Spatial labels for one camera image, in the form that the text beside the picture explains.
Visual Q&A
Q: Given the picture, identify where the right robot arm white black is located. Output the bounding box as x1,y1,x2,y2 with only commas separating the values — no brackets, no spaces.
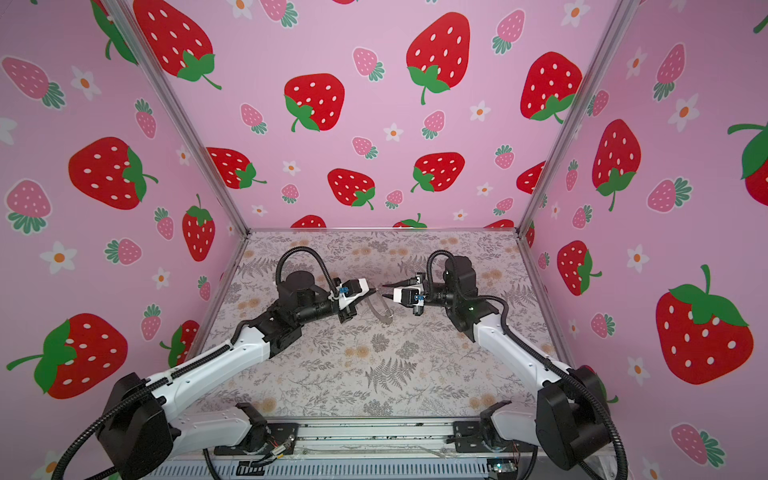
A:
384,251,618,479

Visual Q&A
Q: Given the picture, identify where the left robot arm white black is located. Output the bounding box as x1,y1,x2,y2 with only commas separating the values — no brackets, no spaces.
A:
96,271,376,479

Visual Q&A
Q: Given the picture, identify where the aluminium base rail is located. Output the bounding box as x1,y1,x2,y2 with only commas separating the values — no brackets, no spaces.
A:
150,417,544,479

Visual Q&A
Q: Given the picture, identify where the aluminium corner post right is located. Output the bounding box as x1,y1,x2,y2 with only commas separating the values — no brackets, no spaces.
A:
517,0,640,239

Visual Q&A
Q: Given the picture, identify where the aluminium corner post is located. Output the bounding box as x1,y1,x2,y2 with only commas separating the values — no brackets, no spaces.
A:
104,0,249,237
517,0,640,239

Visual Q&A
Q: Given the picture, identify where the aluminium corner post left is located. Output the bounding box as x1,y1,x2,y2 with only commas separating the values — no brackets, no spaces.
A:
104,0,249,237

